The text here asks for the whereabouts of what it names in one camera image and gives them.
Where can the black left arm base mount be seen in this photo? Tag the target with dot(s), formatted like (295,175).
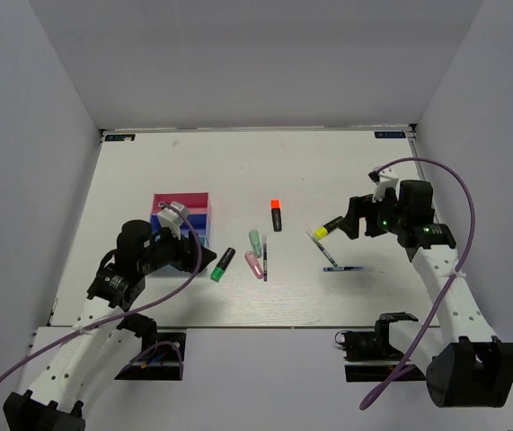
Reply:
(161,359)

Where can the green gel pen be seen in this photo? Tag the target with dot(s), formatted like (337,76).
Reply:
(325,253)

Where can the left table corner label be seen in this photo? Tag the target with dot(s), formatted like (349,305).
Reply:
(119,137)

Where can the green translucent eraser case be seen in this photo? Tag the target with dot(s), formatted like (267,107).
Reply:
(255,241)

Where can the right table corner label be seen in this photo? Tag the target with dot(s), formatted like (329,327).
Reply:
(389,134)

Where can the pink translucent eraser case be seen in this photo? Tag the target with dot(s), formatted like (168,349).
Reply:
(254,264)

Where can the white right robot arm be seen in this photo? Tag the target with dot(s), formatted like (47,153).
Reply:
(468,366)

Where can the green cap black highlighter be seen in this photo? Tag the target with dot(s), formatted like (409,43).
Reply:
(222,265)

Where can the yellow cap black highlighter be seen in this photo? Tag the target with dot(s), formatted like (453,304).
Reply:
(328,228)

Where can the orange cap black highlighter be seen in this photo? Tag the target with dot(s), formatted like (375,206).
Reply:
(275,209)

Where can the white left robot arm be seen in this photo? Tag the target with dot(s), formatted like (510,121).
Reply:
(108,330)

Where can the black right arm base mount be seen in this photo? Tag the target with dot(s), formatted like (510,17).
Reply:
(369,357)

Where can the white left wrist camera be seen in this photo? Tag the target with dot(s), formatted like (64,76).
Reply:
(173,217)

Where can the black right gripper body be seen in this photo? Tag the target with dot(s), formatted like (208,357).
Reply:
(382,216)

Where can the purple gel pen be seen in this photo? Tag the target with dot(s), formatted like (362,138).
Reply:
(264,244)

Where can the pink blue tiered organizer box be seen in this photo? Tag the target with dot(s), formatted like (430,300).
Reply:
(197,208)

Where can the table corner label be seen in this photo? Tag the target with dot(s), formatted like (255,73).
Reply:
(389,134)
(119,137)

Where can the blue gel pen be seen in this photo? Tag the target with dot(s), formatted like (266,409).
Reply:
(342,269)

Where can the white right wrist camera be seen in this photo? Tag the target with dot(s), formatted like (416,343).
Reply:
(385,179)

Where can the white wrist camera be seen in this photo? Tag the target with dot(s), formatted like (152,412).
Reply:
(385,179)
(173,217)

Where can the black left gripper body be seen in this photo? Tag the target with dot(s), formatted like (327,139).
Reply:
(170,250)

